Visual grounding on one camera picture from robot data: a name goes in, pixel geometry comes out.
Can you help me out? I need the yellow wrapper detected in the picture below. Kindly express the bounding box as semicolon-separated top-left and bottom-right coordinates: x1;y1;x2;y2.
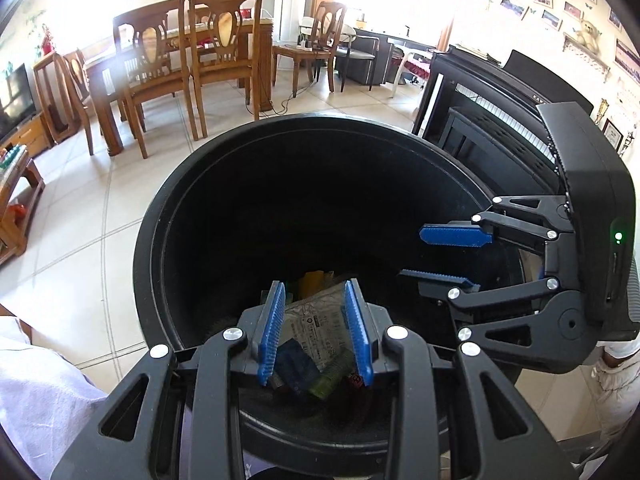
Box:
300;270;335;297

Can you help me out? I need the white wall shelf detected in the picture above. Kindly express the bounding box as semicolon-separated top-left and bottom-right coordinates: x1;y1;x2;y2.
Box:
562;32;612;81

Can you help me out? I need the black television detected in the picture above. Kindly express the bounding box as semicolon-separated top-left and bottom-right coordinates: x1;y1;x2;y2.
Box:
0;62;38;133

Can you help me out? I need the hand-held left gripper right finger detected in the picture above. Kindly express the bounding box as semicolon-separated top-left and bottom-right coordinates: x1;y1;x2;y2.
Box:
341;278;581;480

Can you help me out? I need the white printed packet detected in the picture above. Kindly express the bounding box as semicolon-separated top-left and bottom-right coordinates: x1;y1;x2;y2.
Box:
285;282;353;368

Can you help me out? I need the cream teddy bear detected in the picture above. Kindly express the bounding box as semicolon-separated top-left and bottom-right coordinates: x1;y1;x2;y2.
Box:
572;19;601;53

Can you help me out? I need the black upright piano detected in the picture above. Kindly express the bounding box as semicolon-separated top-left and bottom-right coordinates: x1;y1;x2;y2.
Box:
412;44;596;196

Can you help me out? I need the black armchair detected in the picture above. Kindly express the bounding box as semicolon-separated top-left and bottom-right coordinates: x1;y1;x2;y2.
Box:
335;27;396;92

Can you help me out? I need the group of wall photo frames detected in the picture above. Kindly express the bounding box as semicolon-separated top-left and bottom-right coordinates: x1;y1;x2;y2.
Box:
477;0;640;86

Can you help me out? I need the blue wrapper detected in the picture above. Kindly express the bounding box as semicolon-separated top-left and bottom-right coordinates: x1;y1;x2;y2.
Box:
275;340;321;396

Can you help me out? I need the person's right forearm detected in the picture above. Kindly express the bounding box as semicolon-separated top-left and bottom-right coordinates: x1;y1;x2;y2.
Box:
597;342;640;441

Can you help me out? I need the wooden television stand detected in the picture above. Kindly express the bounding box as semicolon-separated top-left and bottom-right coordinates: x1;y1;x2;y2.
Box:
0;110;56;153

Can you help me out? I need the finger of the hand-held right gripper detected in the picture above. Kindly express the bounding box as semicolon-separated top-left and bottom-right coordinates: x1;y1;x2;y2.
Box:
419;195;576;257
399;269;586;373

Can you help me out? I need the white plastic chair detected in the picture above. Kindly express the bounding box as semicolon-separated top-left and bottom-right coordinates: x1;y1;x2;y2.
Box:
392;47;433;98

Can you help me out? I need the wooden dining chair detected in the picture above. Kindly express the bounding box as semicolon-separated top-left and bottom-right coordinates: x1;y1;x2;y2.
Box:
112;0;199;160
33;49;96;157
188;0;264;140

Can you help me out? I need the wooden chair white cushion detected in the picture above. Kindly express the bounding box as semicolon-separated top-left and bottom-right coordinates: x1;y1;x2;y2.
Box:
272;1;348;93

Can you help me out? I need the black floor cable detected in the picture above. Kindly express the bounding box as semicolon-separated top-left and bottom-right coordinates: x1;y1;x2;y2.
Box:
245;87;301;121

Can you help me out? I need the black round trash bin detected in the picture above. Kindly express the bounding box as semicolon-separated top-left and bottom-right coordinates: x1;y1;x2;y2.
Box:
134;112;531;478

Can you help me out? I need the wooden dining table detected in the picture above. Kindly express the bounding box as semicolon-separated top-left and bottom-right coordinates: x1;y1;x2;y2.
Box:
82;17;276;158

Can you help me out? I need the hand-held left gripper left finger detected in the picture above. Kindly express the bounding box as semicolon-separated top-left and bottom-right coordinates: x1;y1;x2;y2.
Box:
50;280;287;480

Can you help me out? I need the green wrapper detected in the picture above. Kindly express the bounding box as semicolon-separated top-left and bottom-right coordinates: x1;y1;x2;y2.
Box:
307;350;353;401

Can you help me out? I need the white standing air conditioner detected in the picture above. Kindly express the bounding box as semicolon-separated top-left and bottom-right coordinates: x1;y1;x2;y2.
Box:
279;0;321;45

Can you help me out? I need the wooden coffee table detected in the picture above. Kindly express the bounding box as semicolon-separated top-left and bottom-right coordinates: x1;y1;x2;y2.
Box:
0;145;47;266

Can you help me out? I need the lavender cloth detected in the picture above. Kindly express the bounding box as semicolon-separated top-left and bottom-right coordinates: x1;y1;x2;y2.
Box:
0;316;108;480

